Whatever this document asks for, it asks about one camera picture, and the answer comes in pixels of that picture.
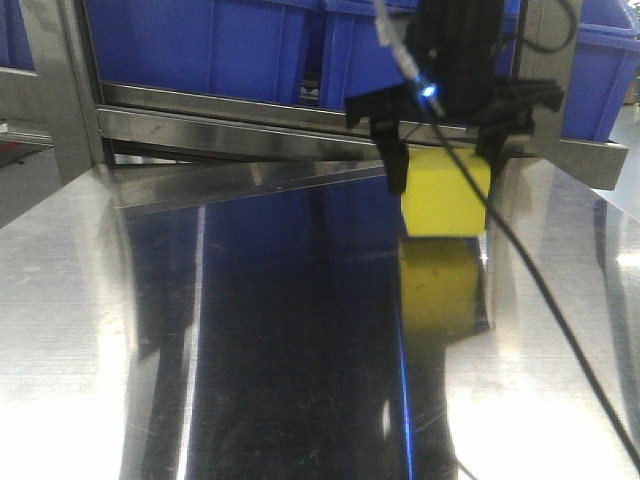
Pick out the blue plastic bin left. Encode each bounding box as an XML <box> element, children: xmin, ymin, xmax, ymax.
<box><xmin>87</xmin><ymin>1</ymin><xmax>320</xmax><ymax>105</ymax></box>

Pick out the black cable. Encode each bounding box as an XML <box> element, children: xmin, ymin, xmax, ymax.
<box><xmin>429</xmin><ymin>0</ymin><xmax>640</xmax><ymax>471</ymax></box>

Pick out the blue bin far left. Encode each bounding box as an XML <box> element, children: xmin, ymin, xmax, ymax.
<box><xmin>1</xmin><ymin>0</ymin><xmax>34</xmax><ymax>71</ymax></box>

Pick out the blue plastic bin right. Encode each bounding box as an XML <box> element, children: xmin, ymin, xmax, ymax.
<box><xmin>562</xmin><ymin>1</ymin><xmax>639</xmax><ymax>142</ymax></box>

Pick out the yellow foam block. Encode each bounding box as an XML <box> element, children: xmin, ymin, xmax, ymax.
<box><xmin>401</xmin><ymin>147</ymin><xmax>486</xmax><ymax>238</ymax></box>

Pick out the stainless steel shelf frame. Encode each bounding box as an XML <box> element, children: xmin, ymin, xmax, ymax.
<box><xmin>1</xmin><ymin>1</ymin><xmax>628</xmax><ymax>238</ymax></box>

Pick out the blue plastic bin middle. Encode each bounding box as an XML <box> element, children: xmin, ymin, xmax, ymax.
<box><xmin>319</xmin><ymin>1</ymin><xmax>505</xmax><ymax>116</ymax></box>

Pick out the blue plastic bin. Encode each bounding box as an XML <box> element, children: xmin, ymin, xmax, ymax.
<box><xmin>562</xmin><ymin>1</ymin><xmax>639</xmax><ymax>142</ymax></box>
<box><xmin>319</xmin><ymin>1</ymin><xmax>505</xmax><ymax>116</ymax></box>
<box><xmin>87</xmin><ymin>1</ymin><xmax>320</xmax><ymax>105</ymax></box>

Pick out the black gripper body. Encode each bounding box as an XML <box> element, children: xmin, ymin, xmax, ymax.
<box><xmin>346</xmin><ymin>1</ymin><xmax>564</xmax><ymax>128</ymax></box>

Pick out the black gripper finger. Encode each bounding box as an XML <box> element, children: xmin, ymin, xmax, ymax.
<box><xmin>475</xmin><ymin>113</ymin><xmax>533</xmax><ymax>176</ymax></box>
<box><xmin>370</xmin><ymin>117</ymin><xmax>409</xmax><ymax>194</ymax></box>

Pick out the braided silver cable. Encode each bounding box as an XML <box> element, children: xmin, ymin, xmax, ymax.
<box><xmin>372</xmin><ymin>0</ymin><xmax>446</xmax><ymax>116</ymax></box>

